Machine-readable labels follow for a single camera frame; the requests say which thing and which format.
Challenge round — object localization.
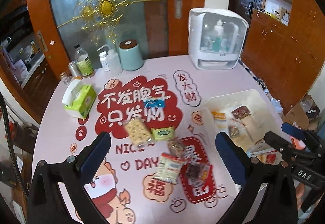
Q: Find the small white pill bottle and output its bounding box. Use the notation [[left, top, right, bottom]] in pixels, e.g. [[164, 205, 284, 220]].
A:
[[99, 51, 111, 72]]

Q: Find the red candy clear packet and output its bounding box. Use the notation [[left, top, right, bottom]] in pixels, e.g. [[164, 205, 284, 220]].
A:
[[250, 149, 278, 163]]

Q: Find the beige snack packet with label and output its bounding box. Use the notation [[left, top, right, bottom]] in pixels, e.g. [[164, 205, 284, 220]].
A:
[[154, 152, 187, 185]]

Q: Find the clear pastry packet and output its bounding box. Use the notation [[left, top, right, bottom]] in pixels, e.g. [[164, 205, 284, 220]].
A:
[[227, 124, 244, 138]]

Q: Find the teal canister with brown lid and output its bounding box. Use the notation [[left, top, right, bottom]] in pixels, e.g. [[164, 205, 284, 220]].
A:
[[118, 40, 144, 71]]

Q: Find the wooden sliding glass door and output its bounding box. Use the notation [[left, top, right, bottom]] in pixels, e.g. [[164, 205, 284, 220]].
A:
[[24, 0, 212, 79]]

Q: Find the dark dried fruit packet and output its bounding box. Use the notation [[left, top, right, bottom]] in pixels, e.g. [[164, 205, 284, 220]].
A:
[[181, 162, 212, 189]]

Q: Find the wooden kitchen cabinet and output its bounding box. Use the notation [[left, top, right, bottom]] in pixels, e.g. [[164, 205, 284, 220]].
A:
[[0, 0, 61, 97]]

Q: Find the green tissue box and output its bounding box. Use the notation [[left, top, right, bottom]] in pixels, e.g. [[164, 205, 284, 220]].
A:
[[63, 79, 97, 120]]

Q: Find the teal plastic bottle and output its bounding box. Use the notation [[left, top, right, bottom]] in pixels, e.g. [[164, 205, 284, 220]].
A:
[[212, 38, 222, 53]]

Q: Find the dark entrance door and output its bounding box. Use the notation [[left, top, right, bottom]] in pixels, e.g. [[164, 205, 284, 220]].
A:
[[232, 0, 258, 36]]

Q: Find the row of shoes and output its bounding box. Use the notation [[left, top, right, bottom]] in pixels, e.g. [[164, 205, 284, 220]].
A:
[[250, 69, 283, 114]]

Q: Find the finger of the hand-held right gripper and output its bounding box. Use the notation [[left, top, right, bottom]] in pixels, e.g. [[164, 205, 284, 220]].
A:
[[264, 132, 315, 163], [281, 123, 322, 149]]

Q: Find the red white snack packet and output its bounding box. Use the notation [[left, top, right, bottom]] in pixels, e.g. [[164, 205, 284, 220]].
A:
[[231, 106, 250, 120]]

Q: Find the wooden wall cabinet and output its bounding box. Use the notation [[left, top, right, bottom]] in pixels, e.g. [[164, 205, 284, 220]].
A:
[[241, 0, 325, 115]]

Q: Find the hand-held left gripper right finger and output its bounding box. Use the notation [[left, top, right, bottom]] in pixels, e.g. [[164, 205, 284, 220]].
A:
[[215, 132, 299, 224]]

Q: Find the white plastic bottle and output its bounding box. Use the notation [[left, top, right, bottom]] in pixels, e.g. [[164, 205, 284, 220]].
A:
[[213, 19, 225, 41]]

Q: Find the small glass jar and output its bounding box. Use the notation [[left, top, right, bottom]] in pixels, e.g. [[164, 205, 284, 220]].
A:
[[60, 72, 72, 85]]

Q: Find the orange white snack packet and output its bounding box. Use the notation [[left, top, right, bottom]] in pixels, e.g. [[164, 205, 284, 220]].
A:
[[213, 110, 228, 123]]

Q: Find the blue white snack packet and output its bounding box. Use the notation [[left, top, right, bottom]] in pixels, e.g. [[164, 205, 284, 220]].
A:
[[143, 98, 166, 109]]

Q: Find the long beige wafer packet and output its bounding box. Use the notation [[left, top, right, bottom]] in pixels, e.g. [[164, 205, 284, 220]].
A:
[[240, 112, 264, 143]]

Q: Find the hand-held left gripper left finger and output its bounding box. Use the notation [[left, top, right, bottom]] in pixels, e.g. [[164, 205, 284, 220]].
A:
[[27, 132, 112, 224]]

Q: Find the mixed nut clear packet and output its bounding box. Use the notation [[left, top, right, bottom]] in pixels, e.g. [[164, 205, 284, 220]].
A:
[[166, 138, 188, 160]]

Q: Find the silver door handle plate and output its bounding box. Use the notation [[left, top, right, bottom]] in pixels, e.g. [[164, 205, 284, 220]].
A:
[[175, 0, 183, 19], [38, 30, 49, 52]]

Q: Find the white countertop storage cabinet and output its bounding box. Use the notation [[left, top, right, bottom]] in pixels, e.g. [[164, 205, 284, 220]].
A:
[[188, 8, 249, 71]]

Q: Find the glass bottle with green label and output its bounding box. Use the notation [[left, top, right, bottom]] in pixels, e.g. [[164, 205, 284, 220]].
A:
[[74, 44, 95, 78]]

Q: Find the pale puffed snack clear packet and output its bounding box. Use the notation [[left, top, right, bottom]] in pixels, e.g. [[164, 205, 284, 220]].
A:
[[122, 117, 155, 147]]

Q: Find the metal can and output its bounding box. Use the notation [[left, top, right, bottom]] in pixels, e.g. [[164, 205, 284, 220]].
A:
[[68, 61, 81, 78]]

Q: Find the gold door ornament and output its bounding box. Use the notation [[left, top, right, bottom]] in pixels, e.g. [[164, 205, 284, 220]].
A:
[[57, 0, 168, 48]]

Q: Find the cardboard box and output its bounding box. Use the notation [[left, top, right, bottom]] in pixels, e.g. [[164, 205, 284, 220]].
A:
[[282, 94, 320, 130]]

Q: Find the small green snack packet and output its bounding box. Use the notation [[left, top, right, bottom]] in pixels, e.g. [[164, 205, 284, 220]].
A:
[[151, 126, 176, 142]]

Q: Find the white plastic storage bin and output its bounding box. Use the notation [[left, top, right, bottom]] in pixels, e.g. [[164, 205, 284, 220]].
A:
[[204, 89, 280, 163]]

